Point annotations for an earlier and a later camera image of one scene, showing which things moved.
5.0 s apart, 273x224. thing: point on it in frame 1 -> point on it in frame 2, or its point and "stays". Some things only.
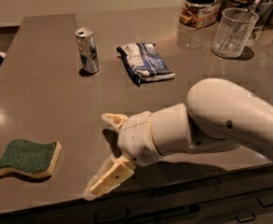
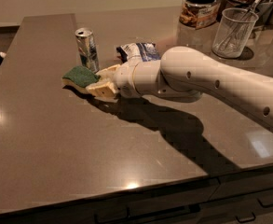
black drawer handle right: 272,204 stays
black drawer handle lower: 252,219 stays
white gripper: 136,138 -> 125,77
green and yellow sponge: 33,159 -> 79,77
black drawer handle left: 113,219 stays
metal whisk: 239,22 stays
